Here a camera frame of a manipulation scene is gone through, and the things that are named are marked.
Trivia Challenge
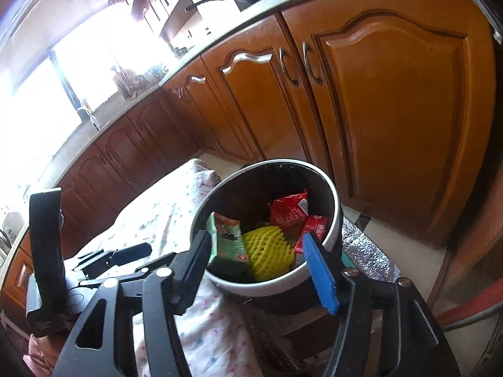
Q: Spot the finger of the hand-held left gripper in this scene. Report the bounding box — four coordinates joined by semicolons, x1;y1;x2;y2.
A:
76;242;153;280
80;251;189;284

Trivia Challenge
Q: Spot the wooden cabinet door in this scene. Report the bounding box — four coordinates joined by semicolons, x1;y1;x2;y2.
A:
128;94;205;158
161;61;256;161
96;120;166;193
200;18;334;177
281;0;498;244
59;145;130;244

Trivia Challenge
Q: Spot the small red wrapper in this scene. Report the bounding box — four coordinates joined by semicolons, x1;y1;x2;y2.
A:
294;215;329;255

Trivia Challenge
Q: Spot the kitchen window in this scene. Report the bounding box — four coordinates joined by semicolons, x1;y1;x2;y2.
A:
0;27;169;173

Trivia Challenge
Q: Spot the green milk carton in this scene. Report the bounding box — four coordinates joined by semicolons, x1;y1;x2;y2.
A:
206;212;254;283

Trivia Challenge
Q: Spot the white floral tablecloth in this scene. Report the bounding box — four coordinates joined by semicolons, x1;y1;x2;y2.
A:
73;158;284;377

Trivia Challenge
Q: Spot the red snack packet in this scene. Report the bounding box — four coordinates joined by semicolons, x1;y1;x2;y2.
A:
268;189;311;237

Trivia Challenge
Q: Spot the yellow foam fruit net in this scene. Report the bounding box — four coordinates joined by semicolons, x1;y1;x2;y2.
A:
241;223;296;281

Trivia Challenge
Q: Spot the brown wooden stool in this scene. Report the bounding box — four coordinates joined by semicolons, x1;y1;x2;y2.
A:
236;294;378;377

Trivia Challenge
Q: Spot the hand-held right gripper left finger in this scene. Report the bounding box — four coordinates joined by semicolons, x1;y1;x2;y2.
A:
52;230;213;377

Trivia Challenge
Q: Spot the utensil holder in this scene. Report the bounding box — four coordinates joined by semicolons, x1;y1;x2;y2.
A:
112;65;138;101

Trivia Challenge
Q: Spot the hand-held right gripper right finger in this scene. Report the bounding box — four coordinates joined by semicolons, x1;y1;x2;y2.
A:
301;232;461;377

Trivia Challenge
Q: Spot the silver foil mat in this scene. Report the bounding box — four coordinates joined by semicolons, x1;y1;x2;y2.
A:
340;217;401;283

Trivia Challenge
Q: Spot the metal cabinet door handle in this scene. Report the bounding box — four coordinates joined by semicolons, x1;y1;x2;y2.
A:
278;47;299;87
302;41;323;86

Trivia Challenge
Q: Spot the kitchen faucet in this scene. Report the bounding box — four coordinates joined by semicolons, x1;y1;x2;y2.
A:
76;100;102;130

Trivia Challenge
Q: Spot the white metal bowl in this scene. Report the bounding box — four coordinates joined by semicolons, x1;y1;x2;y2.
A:
190;159;344;317

